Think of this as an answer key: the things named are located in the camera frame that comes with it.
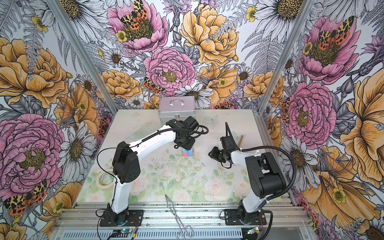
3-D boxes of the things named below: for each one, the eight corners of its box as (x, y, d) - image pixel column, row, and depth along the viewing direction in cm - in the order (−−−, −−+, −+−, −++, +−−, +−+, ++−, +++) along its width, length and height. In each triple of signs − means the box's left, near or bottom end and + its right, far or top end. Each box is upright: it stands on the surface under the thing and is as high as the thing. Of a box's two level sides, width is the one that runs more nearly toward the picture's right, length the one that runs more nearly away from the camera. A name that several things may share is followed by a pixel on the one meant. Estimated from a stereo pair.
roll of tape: (95, 189, 85) (92, 187, 82) (102, 172, 91) (99, 170, 88) (113, 189, 85) (110, 187, 82) (119, 172, 91) (117, 170, 88)
